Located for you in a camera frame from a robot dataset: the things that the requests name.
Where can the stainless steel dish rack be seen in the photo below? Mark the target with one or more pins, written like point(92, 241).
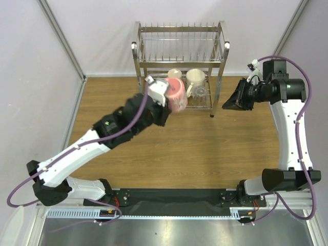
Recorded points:
point(158, 48)

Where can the clear plastic cup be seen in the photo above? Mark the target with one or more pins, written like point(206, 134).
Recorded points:
point(200, 97)

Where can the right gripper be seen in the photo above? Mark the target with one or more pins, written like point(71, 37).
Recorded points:
point(244, 95)

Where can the pink glass mug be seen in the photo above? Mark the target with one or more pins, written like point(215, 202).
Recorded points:
point(176, 95)

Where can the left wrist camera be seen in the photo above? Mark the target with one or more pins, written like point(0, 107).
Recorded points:
point(157, 89)

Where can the white cable duct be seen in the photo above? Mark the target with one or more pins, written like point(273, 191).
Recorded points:
point(103, 213)

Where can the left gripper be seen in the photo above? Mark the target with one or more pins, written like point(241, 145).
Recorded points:
point(164, 111)

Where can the floral mug green inside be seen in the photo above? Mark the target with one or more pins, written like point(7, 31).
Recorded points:
point(195, 78)

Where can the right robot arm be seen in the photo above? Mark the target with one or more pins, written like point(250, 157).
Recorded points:
point(287, 98)

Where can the beige mug blue red print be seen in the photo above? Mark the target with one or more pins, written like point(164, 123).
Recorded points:
point(174, 73)

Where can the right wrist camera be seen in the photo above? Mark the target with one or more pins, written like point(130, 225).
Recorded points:
point(256, 75)

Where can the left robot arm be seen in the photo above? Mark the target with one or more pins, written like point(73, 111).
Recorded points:
point(52, 181)

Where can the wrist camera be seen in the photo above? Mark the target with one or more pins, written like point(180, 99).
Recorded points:
point(157, 89)
point(256, 75)

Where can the black base mat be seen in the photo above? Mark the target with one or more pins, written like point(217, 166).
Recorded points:
point(166, 199)

